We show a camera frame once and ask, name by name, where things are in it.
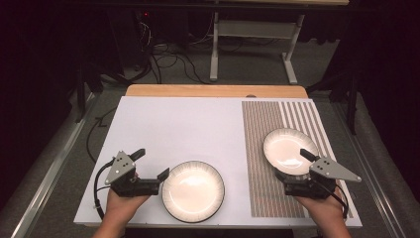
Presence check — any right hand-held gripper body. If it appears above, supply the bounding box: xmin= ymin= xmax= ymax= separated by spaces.
xmin=282 ymin=156 xmax=363 ymax=200

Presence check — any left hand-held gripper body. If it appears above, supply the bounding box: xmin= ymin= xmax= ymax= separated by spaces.
xmin=104 ymin=150 xmax=161 ymax=198

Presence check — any white plate with grey rim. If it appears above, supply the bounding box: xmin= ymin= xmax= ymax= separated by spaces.
xmin=262 ymin=127 xmax=320 ymax=177
xmin=160 ymin=160 xmax=226 ymax=224

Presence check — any person's left hand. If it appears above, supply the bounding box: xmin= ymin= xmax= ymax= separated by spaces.
xmin=104 ymin=173 xmax=151 ymax=227

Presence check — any person's right hand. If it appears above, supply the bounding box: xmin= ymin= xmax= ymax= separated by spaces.
xmin=294 ymin=186 xmax=349 ymax=230

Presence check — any striped brown placemat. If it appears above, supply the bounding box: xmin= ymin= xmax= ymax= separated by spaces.
xmin=241 ymin=99 xmax=355 ymax=220

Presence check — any white board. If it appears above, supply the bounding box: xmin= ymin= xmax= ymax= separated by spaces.
xmin=72 ymin=95 xmax=364 ymax=230

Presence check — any black metal stand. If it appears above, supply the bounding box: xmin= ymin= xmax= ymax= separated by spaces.
xmin=306 ymin=72 xmax=361 ymax=135
xmin=74 ymin=62 xmax=104 ymax=124

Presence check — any wooden table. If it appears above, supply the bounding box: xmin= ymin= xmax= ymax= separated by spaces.
xmin=125 ymin=83 xmax=309 ymax=99

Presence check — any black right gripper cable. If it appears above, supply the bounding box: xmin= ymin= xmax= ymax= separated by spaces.
xmin=321 ymin=180 xmax=350 ymax=220

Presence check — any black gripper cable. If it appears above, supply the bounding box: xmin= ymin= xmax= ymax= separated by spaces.
xmin=321 ymin=180 xmax=350 ymax=220
xmin=93 ymin=158 xmax=117 ymax=221

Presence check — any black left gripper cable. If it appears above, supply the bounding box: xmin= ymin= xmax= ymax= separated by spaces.
xmin=93 ymin=158 xmax=117 ymax=221

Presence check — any aluminium floor rail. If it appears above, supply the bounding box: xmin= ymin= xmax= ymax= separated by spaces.
xmin=333 ymin=102 xmax=407 ymax=238
xmin=9 ymin=92 xmax=100 ymax=238

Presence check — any thin black floor cable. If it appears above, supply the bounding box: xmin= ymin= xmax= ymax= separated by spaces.
xmin=86 ymin=105 xmax=118 ymax=163

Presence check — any bundle of black floor cables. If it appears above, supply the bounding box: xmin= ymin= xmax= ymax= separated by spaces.
xmin=132 ymin=13 xmax=212 ymax=85

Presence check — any white metal desk frame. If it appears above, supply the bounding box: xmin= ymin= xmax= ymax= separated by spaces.
xmin=209 ymin=11 xmax=306 ymax=85

